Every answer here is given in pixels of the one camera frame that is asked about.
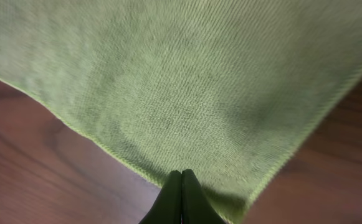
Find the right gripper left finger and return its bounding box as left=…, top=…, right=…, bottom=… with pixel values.
left=140, top=170, right=182, bottom=224

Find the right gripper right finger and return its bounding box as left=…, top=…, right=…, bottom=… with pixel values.
left=182, top=169, right=225, bottom=224

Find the light green cloth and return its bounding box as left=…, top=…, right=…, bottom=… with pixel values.
left=0, top=0, right=362, bottom=223

